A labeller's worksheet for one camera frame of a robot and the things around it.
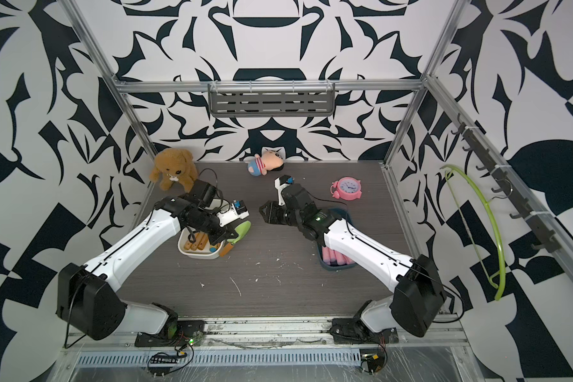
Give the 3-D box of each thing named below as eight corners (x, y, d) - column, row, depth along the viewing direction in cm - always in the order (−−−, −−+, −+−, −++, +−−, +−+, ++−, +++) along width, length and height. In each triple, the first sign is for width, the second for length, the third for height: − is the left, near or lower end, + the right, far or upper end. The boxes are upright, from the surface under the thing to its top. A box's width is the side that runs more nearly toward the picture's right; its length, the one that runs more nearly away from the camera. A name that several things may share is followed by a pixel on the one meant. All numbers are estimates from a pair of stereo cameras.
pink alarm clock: (332, 200, 110) (334, 193, 106) (329, 184, 116) (331, 176, 112) (360, 200, 110) (363, 193, 106) (356, 184, 116) (359, 177, 112)
